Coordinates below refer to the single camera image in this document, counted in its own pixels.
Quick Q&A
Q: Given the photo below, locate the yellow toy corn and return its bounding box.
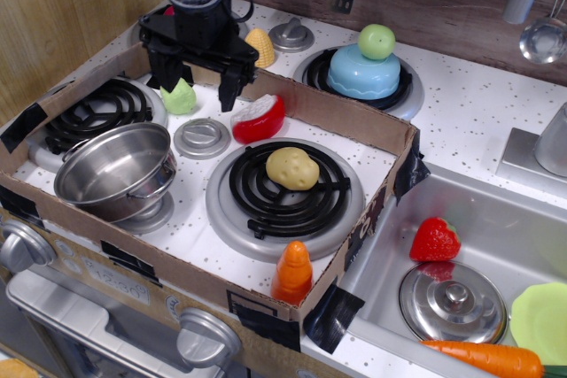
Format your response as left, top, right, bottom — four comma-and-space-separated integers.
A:
245, 28, 276, 68

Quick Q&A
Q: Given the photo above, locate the cardboard fence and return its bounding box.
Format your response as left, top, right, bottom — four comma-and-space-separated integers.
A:
1, 44, 421, 338

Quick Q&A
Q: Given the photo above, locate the silver oven knob right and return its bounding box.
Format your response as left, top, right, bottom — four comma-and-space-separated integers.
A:
176, 307, 242, 369

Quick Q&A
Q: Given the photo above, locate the silver stove knob centre front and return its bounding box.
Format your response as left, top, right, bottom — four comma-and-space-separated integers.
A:
174, 118, 231, 159

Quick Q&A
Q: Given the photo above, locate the steel pot lid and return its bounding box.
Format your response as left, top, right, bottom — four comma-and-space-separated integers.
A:
398, 261, 508, 343

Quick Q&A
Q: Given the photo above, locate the stainless steel pot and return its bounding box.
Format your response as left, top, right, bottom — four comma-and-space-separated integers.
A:
54, 122, 176, 222

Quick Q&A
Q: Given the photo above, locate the light green toy broccoli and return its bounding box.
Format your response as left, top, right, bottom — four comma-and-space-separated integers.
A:
159, 78, 197, 115

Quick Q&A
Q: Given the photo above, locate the yellow toy potato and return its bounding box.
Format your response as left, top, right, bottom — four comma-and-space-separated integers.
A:
266, 147, 320, 191

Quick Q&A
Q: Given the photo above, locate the dark red toy pepper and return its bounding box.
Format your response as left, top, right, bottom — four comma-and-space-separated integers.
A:
164, 5, 175, 16

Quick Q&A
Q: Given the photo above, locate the orange object bottom left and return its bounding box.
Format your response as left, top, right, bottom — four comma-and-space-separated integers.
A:
0, 359, 39, 378

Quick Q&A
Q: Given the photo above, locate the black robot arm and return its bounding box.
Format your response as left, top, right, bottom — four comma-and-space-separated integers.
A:
139, 0, 259, 112

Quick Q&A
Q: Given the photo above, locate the stainless steel sink basin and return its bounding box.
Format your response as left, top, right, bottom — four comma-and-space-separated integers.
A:
341, 166, 566, 377

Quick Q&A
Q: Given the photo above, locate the silver oven door handle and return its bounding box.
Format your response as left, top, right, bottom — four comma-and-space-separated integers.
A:
6, 270, 225, 377

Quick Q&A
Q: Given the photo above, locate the hanging steel ladle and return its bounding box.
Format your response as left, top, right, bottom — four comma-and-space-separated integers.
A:
519, 0, 566, 65

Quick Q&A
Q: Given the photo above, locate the black burner back right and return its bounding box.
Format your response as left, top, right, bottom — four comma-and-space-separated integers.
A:
292, 46, 424, 121

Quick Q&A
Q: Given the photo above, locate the silver stove knob centre back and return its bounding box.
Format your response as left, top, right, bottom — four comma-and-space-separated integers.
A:
268, 18, 315, 53

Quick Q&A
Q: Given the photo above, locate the silver oven knob left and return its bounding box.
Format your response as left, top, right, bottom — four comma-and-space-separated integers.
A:
1, 220, 57, 274

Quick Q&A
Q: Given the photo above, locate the red toy strawberry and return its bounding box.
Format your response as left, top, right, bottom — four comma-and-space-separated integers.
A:
409, 217, 462, 261

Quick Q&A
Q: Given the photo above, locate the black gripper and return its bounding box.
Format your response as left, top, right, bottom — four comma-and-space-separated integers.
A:
138, 5, 258, 112

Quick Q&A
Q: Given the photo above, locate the light blue toy bowl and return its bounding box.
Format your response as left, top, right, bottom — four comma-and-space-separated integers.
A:
326, 44, 401, 100

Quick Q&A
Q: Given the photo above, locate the orange toy carrot piece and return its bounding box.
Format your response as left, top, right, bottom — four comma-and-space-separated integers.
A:
270, 241, 313, 306

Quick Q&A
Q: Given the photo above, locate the silver oven knob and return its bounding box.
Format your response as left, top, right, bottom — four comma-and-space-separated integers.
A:
176, 307, 242, 369
1, 220, 57, 274

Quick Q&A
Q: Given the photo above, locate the silver stove knob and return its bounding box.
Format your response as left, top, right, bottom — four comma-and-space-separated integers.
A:
268, 18, 315, 53
174, 118, 231, 159

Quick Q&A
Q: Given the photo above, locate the green toy apple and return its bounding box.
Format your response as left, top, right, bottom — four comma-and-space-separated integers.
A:
358, 24, 396, 60

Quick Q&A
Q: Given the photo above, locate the black burner front right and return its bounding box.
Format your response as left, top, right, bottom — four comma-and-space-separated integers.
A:
206, 138, 366, 263

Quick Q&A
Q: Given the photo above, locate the light green toy plate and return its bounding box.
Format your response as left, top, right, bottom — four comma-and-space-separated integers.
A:
509, 282, 566, 366

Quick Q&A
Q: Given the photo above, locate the red white toy cheese wedge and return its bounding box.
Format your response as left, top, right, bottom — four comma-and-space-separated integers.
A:
230, 94, 285, 144

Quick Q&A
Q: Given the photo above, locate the long orange toy carrot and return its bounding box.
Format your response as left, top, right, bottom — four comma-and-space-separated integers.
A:
422, 341, 545, 378

